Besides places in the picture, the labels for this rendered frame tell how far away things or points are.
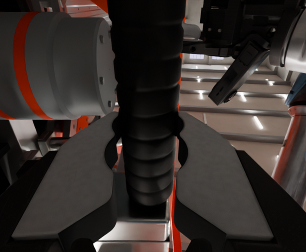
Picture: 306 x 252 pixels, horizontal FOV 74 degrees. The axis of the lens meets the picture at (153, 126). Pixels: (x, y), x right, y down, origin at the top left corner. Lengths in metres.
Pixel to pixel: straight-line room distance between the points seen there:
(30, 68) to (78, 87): 0.05
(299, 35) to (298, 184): 0.41
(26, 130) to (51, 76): 0.17
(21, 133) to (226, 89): 0.33
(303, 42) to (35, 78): 0.29
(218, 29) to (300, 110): 0.40
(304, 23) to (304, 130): 0.39
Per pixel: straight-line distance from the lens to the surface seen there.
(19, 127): 0.38
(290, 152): 0.63
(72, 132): 0.55
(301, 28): 0.29
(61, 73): 0.25
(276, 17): 0.31
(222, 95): 0.35
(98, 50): 0.25
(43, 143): 0.41
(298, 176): 0.62
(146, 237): 0.17
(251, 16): 0.32
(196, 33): 0.33
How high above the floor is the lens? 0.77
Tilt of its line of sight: 31 degrees up
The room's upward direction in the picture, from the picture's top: 180 degrees clockwise
